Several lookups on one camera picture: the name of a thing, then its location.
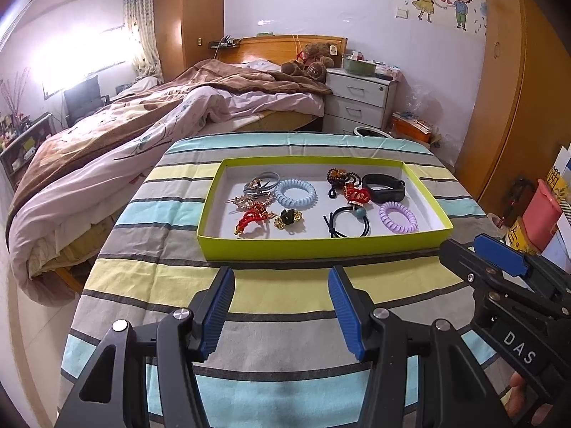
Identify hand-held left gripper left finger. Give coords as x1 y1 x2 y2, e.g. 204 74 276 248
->
56 266 236 428

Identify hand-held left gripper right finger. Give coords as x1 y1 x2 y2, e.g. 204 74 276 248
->
328 265 514 428

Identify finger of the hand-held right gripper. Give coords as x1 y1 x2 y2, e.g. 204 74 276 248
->
439 238 527 305
474 234 534 278

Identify green-rimmed cardboard box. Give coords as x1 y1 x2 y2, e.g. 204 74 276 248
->
196 156 454 260

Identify brown bead bracelet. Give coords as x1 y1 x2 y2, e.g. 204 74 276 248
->
327 168 362 199

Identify person's right hand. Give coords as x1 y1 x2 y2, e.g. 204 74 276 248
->
504 372 554 428

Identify yellow box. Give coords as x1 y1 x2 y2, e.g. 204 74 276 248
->
506 216 538 255

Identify pink plastic container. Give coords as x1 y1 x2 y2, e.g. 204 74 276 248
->
522 178 563 253

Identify striped tablecloth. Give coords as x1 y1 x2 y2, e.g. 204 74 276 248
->
58 131 500 428

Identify white paper cards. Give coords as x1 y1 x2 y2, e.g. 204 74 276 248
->
542 145 571 272

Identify black wristband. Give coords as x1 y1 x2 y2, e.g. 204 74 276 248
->
361 173 406 203

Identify gold hair clip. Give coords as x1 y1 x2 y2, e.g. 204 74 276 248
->
227 192 277 210

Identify dark green gold ornament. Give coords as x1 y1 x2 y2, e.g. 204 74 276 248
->
274 208 304 235

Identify red knot coin ornament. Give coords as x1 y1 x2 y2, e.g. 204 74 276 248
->
343 185 372 208

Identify orange box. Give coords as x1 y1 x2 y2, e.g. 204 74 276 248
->
393 113 435 143

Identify large wooden wardrobe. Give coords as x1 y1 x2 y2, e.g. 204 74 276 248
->
455 0 571 201

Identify pink floral quilt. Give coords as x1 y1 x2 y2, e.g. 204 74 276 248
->
6 87 324 306

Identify white nightstand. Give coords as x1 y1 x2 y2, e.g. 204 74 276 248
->
322 69 398 134

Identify green basin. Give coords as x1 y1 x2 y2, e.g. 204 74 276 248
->
341 56 378 76

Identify brown blanket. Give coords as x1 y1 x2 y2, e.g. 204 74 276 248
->
9 59 333 201

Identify brown teddy bear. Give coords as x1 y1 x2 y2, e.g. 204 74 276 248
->
281 41 343 83

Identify wooden shelf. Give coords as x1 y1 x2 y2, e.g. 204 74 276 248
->
0 113 56 183

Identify black chair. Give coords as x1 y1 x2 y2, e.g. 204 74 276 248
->
62 75 110 126

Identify power strip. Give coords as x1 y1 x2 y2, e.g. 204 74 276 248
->
209 36 244 51

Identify wooden bed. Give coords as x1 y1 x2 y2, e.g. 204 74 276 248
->
6 35 348 306

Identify floral curtain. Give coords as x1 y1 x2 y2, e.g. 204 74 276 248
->
122 0 163 83

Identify dry branches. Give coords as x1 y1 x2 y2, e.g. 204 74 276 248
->
0 67 32 121

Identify narrow wooden wardrobe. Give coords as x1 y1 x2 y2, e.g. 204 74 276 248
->
153 0 226 83

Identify purple spiral hair tie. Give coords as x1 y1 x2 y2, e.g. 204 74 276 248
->
379 202 419 234

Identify black hair tie teal bead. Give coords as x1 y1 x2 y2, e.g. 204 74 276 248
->
323 205 372 238

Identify light blue spiral hair tie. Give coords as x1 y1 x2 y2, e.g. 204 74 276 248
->
273 178 318 208

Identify grey hair tie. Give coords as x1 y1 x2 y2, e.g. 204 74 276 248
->
243 170 283 197

